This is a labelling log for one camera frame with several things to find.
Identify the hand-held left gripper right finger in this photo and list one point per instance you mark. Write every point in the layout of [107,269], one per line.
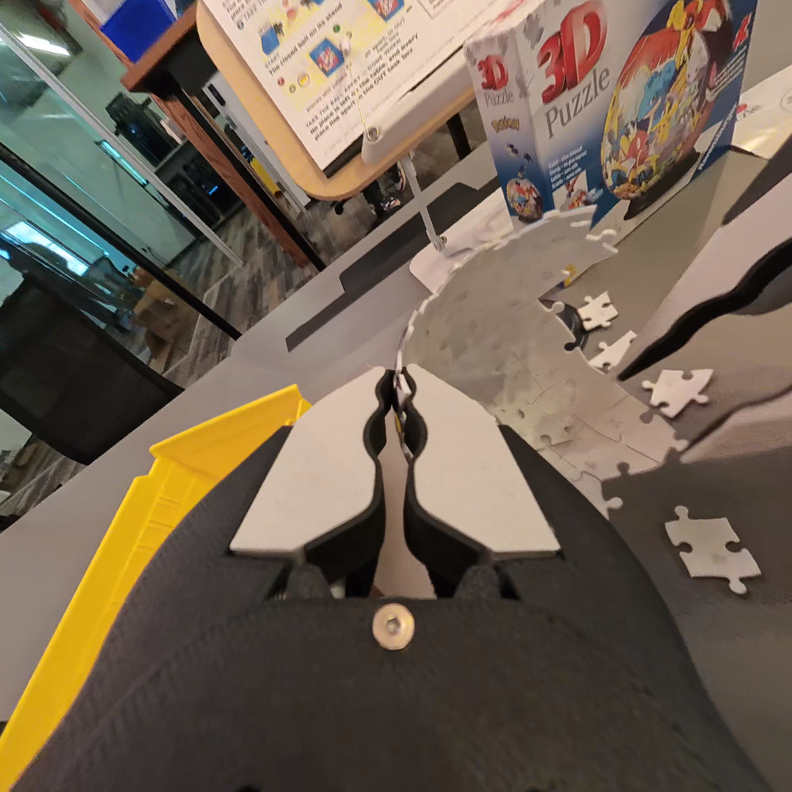
[476,489]

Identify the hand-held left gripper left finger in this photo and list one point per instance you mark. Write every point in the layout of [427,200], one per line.
[309,489]

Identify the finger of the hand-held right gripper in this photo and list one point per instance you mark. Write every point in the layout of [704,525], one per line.
[755,439]
[730,260]

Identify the white puzzle piece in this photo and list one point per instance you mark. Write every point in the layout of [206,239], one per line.
[597,312]
[677,390]
[612,352]
[711,550]

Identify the partly built puzzle ball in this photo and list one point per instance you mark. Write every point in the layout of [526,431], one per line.
[495,322]

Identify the black round ball stand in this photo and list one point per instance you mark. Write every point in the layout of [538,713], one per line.
[574,328]

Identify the colourful puzzle box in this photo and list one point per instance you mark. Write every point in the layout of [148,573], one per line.
[575,93]

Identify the white paper sheet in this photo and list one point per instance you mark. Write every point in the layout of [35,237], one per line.
[470,235]
[767,117]

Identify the yellow plastic bin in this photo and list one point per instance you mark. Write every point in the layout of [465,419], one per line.
[124,557]

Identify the black office chair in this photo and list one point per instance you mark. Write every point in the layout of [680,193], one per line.
[80,383]

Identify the thin metal rod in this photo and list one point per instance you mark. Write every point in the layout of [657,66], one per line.
[427,216]

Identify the white table with tan edge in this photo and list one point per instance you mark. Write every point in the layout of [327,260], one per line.
[322,179]

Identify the brown wooden desk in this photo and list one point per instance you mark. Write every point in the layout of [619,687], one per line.
[185,117]

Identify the printed instruction poster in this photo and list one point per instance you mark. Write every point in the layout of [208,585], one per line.
[346,62]

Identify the blue box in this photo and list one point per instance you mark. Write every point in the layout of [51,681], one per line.
[136,25]

